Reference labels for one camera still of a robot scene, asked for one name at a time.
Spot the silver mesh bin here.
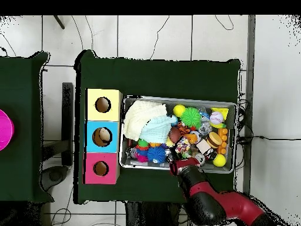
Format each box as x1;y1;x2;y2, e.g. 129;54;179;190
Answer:
119;95;238;174

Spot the wooden box with three holes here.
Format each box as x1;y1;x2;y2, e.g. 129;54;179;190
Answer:
83;88;123;185

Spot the plain wooden cube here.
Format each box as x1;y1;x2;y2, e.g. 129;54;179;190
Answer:
196;139;212;154

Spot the blue spiky rubber ball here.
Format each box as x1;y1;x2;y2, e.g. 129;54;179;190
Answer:
147;145;168;164

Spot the small soccer ball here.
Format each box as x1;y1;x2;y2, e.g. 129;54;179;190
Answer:
190;130;202;143

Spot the brown toy football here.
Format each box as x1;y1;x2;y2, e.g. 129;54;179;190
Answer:
168;127;182;144

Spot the round wooden burger toy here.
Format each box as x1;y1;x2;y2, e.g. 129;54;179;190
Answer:
206;131;223;149

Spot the light blue waffle cloth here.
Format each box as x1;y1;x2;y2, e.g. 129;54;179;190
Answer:
139;115;178;144

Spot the green spiky rubber ball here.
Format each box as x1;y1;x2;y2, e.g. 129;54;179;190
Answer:
180;107;202;129

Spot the yellow ball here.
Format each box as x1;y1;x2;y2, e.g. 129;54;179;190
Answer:
173;104;186;118

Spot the white baseball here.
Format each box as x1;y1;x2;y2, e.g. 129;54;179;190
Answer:
209;111;224;125

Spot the cream waffle cloth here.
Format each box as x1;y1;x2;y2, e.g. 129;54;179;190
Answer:
122;100;168;142

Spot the dark green table cloth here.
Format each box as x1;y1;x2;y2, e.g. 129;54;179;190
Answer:
73;49;242;204

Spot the green cloth side table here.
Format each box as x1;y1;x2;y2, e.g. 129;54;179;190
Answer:
0;51;53;203

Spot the pink round object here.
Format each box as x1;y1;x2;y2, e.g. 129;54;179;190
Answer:
0;109;15;151

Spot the black rod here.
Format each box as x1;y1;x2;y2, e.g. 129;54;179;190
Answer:
53;15;65;29

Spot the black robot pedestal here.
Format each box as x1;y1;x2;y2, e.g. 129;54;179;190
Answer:
124;201;189;226

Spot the black floor cable with plug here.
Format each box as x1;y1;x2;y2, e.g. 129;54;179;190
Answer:
237;135;301;144

